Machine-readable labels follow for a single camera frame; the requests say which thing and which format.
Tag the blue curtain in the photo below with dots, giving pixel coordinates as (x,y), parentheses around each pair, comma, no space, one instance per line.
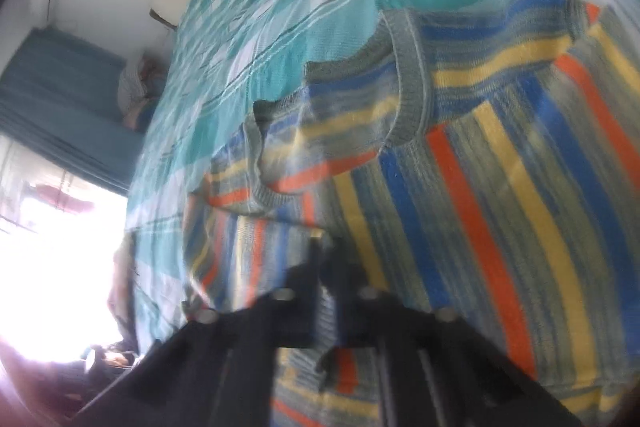
(55,107)

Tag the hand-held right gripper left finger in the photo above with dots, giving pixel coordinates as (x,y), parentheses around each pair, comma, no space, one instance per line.
(295,307)

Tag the striped knit sweater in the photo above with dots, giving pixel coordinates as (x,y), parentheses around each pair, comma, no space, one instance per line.
(475,167)

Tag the teal checked bed sheet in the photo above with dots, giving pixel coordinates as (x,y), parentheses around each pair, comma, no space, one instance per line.
(280,17)

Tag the pile of clothes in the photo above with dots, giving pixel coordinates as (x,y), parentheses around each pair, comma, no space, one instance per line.
(142,89)

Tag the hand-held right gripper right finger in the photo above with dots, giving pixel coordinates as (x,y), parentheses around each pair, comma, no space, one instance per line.
(365,312)

